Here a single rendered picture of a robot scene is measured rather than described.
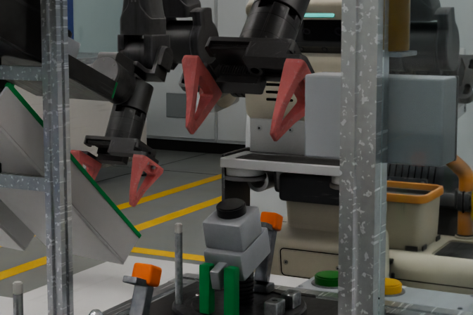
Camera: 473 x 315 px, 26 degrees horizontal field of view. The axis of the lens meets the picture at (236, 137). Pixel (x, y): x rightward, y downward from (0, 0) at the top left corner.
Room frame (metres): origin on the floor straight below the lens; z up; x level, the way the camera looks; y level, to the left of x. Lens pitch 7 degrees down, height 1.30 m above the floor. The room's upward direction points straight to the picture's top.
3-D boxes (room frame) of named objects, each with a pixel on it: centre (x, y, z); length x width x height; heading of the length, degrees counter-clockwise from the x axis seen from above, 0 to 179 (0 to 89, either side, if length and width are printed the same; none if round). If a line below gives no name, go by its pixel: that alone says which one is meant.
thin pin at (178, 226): (1.03, 0.06, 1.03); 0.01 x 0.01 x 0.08
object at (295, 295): (1.02, -0.06, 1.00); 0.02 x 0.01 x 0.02; 153
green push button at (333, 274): (1.22, -0.12, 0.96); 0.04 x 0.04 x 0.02
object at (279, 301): (0.99, -0.04, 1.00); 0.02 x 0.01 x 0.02; 153
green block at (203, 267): (1.00, 0.03, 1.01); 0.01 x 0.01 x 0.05; 63
